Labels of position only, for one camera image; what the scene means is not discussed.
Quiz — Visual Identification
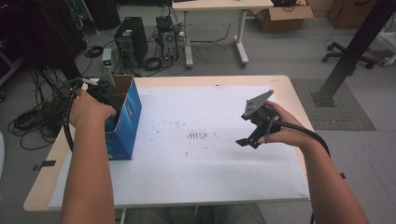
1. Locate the black office chair base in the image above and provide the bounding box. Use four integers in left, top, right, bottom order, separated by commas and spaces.
321, 41, 378, 70

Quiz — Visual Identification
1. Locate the black metal beam stand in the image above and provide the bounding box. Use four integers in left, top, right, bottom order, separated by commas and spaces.
311, 0, 396, 108

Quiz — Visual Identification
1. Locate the black tape strip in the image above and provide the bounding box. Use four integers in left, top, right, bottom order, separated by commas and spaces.
32, 160, 58, 172

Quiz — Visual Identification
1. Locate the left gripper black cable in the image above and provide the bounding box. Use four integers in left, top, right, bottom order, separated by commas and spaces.
63, 77, 94, 152

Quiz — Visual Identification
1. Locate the open brown cardboard box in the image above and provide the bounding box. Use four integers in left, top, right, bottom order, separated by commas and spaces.
250, 4, 315, 33

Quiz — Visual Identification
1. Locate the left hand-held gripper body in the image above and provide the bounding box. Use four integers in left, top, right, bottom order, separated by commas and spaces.
86, 65, 126, 108

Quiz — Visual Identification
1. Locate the white table mat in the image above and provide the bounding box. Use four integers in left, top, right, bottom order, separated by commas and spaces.
48, 85, 311, 209

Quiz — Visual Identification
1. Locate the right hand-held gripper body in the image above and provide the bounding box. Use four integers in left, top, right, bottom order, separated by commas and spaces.
240, 89, 280, 135

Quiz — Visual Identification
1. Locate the thin black floor cable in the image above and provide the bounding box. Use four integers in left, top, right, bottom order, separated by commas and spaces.
190, 21, 233, 63

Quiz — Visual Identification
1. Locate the white desk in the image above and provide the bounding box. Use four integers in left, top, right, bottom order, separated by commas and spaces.
171, 0, 275, 69

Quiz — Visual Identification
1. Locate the person's right hand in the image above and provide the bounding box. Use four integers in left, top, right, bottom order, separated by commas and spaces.
257, 100, 313, 148

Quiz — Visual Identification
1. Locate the closed brown cardboard box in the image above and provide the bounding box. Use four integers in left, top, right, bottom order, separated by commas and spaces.
326, 0, 380, 31

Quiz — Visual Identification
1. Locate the person's left hand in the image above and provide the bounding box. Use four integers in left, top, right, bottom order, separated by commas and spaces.
68, 89, 118, 129

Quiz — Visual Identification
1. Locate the black computer tower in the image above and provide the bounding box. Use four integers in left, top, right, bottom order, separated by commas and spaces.
113, 16, 149, 69

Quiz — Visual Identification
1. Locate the open-sided computer tower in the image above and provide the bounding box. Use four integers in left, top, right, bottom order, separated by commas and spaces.
155, 15, 180, 63

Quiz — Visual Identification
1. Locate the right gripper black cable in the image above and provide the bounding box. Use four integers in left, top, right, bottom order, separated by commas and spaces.
264, 116, 332, 224

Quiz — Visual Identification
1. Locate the grey floor mat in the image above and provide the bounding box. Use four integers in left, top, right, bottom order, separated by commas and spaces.
290, 78, 377, 132

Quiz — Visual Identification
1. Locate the coiled black cable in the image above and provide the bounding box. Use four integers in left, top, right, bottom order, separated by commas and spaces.
83, 45, 105, 59
142, 56, 163, 72

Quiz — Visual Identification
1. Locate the blue cardboard box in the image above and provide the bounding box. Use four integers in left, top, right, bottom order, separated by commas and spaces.
104, 74, 143, 161

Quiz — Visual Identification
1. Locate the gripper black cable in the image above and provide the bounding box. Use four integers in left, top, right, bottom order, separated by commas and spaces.
264, 116, 332, 224
63, 77, 94, 152

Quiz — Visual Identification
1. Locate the tangle of black floor cables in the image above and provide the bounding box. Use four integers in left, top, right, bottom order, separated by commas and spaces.
7, 68, 80, 151

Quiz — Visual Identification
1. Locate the light wooden table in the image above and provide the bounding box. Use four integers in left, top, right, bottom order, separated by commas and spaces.
22, 74, 316, 224

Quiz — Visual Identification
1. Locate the small silver power unit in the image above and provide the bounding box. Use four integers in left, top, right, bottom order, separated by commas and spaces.
101, 48, 114, 69

